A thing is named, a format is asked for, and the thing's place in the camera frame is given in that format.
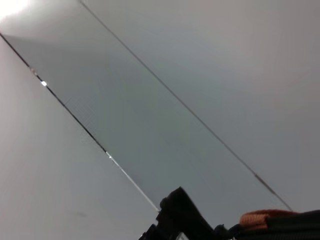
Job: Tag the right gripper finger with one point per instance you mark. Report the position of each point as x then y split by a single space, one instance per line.
182 212

